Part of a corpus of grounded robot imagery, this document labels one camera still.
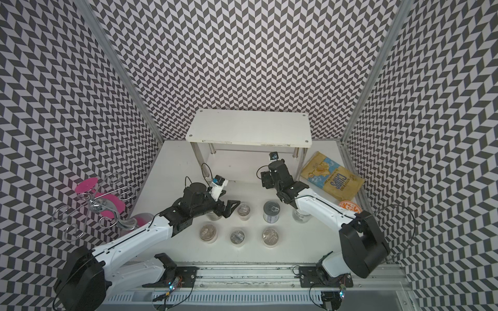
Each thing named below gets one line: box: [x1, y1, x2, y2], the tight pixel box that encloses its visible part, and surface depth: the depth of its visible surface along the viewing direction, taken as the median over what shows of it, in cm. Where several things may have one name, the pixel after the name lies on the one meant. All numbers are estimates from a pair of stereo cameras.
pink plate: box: [75, 176, 98, 194], surface depth 71 cm
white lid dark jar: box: [291, 209, 312, 224], surface depth 84 cm
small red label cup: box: [237, 204, 251, 221], surface depth 87 cm
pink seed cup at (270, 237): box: [261, 228, 279, 249], surface depth 79 cm
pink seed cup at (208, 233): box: [199, 223, 218, 245], surface depth 80 cm
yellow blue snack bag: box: [300, 150, 366, 201], surface depth 101 cm
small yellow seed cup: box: [229, 228, 246, 248], surface depth 79 cm
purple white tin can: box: [262, 200, 281, 224], surface depth 85 cm
